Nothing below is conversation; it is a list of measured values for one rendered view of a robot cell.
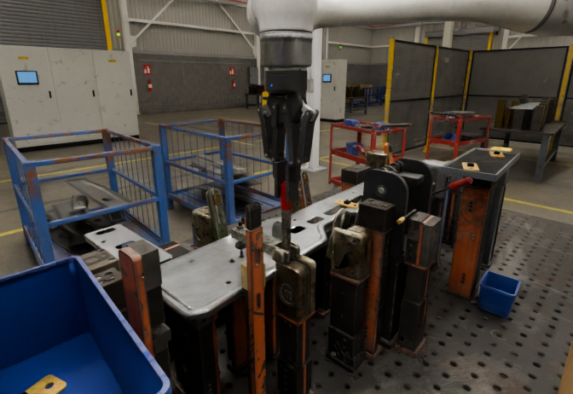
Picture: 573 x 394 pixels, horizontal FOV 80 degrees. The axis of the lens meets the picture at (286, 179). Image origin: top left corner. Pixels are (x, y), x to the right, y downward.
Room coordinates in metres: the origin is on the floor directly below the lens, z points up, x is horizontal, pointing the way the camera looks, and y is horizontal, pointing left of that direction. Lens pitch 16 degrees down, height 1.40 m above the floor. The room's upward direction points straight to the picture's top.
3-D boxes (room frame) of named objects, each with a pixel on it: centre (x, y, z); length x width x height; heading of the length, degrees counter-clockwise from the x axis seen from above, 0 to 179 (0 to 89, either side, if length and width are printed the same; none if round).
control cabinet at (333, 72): (11.86, -1.51, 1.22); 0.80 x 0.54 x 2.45; 45
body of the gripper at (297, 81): (0.63, 0.00, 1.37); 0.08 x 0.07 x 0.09; 49
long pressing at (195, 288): (1.09, -0.21, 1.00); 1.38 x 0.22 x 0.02; 139
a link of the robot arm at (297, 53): (0.63, 0.00, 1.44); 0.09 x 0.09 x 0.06
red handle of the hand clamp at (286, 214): (0.63, 0.00, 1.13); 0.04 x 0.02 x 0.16; 139
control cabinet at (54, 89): (7.58, 4.59, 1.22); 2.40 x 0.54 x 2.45; 135
